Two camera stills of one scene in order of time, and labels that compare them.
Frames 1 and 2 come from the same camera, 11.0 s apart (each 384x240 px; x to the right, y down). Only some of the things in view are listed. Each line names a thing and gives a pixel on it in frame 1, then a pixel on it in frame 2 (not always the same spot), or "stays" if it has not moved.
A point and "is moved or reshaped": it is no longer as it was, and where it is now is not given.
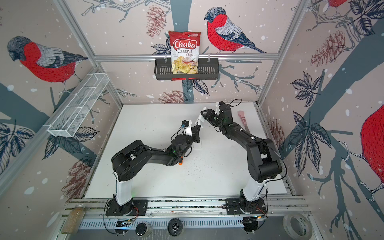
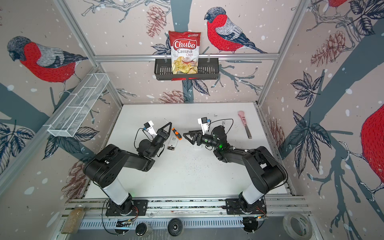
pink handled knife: x=241 y=114 stays
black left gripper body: x=188 y=141 → x=157 y=143
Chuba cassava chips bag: x=185 y=48 stays
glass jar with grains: x=74 y=220 stays
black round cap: x=141 y=229 stays
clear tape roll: x=298 y=225 stays
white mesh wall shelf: x=67 y=122 stays
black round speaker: x=175 y=226 stays
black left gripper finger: x=195 y=131 → x=162 y=132
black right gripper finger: x=210 y=116 → x=197 y=135
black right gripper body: x=220 y=123 → x=208 y=141
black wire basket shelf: x=208 y=69 stays
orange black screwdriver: x=180 y=162 → x=176 y=132
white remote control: x=200 y=120 is moved or reshaped
